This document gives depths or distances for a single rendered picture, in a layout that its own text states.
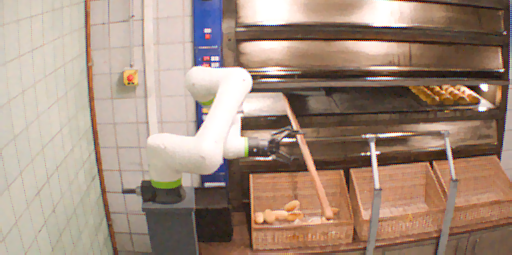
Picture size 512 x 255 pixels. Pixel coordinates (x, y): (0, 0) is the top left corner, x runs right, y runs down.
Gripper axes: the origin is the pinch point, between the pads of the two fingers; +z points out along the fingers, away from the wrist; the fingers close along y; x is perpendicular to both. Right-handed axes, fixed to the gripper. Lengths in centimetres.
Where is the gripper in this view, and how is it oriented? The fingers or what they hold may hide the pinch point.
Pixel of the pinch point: (303, 145)
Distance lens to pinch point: 259.6
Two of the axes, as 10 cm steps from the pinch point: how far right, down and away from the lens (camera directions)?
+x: 0.3, 2.7, -9.6
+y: 0.2, 9.6, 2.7
